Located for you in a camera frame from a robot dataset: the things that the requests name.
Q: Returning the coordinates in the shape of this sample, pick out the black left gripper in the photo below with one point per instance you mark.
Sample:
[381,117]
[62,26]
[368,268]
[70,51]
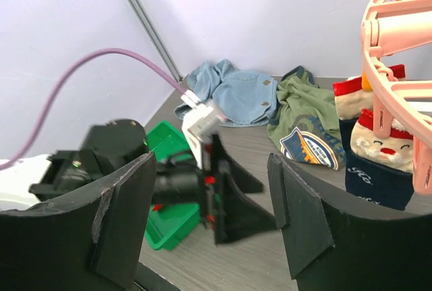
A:
[216,165]

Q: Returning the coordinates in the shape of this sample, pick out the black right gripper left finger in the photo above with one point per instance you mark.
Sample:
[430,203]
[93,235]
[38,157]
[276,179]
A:
[87,239]

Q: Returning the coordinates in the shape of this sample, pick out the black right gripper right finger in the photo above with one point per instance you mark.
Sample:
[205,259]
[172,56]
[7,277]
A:
[337,241]

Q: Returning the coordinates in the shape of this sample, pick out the navy santa sock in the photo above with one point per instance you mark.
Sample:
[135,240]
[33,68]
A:
[350,99]
[378,170]

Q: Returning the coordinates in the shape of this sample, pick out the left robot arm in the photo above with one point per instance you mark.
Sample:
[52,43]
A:
[108,147]

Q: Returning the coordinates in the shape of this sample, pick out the pink round clip hanger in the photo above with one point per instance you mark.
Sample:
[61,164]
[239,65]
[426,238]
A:
[390,27]

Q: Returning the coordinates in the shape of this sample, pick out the green plastic tray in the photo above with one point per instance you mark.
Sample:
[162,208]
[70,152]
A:
[172,216]

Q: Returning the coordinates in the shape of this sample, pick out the light blue denim garment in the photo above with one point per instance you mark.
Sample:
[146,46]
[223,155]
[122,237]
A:
[245,97]

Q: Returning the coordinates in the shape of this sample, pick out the olive green printed shirt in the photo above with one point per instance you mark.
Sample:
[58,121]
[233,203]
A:
[306,127]

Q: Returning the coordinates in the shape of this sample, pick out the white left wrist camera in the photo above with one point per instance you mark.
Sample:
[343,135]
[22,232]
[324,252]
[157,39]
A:
[198,127]

